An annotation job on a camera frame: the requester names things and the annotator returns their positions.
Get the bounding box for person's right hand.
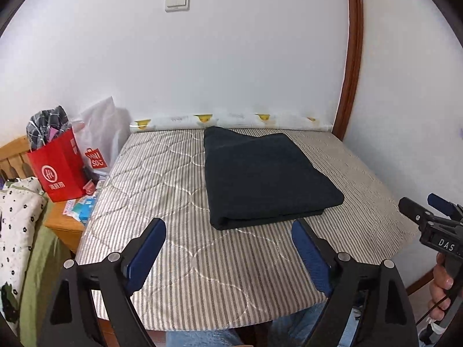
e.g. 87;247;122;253
429;252;455;320

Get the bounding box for brown wooden door frame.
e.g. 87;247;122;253
332;0;364;141

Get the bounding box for wooden nightstand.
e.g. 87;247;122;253
44;199;89;254

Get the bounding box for red paper bag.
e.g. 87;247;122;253
26;127;89;203

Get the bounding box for white plastic bag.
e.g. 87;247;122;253
74;96;131;179

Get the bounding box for black sweatshirt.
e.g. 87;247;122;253
203;126;345;231

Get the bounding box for brown wooden baseboard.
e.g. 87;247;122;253
405;278;435;295

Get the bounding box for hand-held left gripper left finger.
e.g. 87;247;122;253
40;218;167;347

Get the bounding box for green blanket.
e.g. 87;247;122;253
18;195;73;347

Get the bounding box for person's blue jeans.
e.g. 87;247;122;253
166;302;362;347

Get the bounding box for blue white packet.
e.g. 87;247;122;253
67;197;98;224

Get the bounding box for wooden headboard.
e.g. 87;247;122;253
0;135;33;183

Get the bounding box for grey plaid cloth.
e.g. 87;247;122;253
26;106;72;152

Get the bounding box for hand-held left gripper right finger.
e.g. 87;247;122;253
291;219;420;347

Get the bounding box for striped quilted mattress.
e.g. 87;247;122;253
74;127;420;331

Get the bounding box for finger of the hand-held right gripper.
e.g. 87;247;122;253
398;197;435;230
427;193;463;221

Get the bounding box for white floral quilt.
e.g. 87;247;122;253
0;177;47;322

